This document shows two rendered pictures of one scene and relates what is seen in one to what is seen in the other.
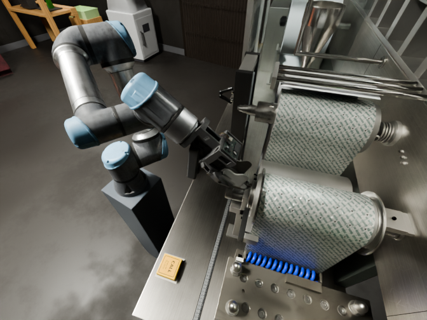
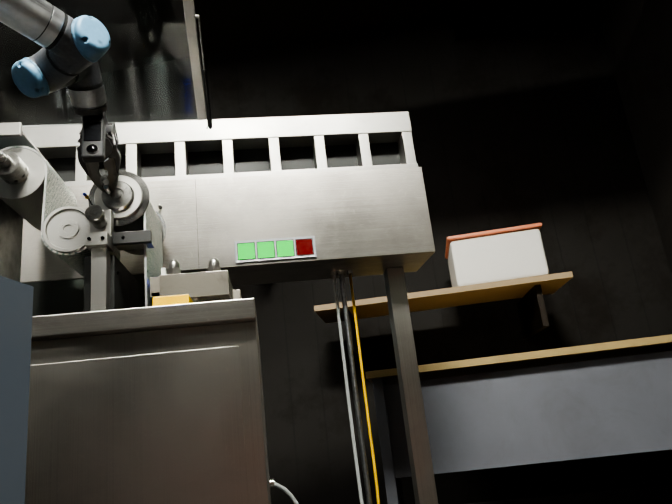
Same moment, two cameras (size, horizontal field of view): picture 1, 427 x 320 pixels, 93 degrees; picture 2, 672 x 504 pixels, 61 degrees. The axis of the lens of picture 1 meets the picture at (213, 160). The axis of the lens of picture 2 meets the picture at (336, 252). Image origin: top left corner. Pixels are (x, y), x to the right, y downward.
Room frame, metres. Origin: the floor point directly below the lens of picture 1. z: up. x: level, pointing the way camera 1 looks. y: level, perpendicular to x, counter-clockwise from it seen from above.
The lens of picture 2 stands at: (0.36, 1.30, 0.66)
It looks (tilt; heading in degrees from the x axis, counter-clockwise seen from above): 16 degrees up; 245
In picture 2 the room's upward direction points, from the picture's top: 7 degrees counter-clockwise
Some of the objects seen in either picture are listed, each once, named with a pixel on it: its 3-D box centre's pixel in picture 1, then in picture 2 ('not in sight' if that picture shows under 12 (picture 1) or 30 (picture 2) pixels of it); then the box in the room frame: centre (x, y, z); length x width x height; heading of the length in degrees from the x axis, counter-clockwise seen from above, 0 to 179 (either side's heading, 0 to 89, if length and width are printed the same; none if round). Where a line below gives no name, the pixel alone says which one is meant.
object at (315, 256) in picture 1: (290, 249); (154, 261); (0.19, -0.21, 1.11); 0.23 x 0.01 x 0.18; 73
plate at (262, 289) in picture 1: (290, 310); (203, 302); (0.06, -0.22, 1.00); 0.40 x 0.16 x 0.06; 73
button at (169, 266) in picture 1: (169, 266); (173, 304); (0.19, 0.16, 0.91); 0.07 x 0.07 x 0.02; 73
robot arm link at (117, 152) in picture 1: (121, 160); not in sight; (0.57, 0.39, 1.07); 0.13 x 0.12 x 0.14; 121
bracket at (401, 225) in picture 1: (395, 220); not in sight; (0.20, -0.40, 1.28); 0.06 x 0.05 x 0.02; 73
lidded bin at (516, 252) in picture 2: not in sight; (494, 264); (-1.74, -1.15, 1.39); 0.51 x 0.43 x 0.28; 150
